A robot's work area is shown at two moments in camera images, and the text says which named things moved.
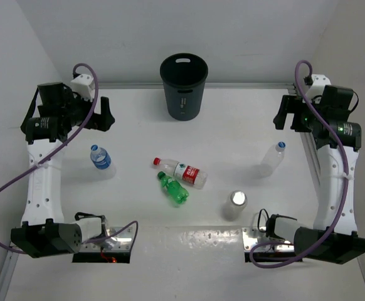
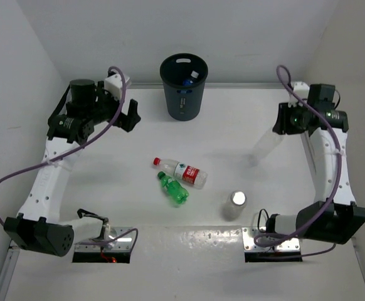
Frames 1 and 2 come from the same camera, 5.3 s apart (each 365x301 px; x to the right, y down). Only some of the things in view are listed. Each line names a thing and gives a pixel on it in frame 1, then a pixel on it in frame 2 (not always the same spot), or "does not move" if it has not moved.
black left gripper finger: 106,118 → 129,121
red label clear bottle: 192,176 does not move
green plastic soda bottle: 179,194 does not move
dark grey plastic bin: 184,75 does not move
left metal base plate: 115,249 does not move
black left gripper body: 77,109 → 106,106
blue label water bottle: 100,157 → 187,83
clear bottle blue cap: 272,159 → 264,147
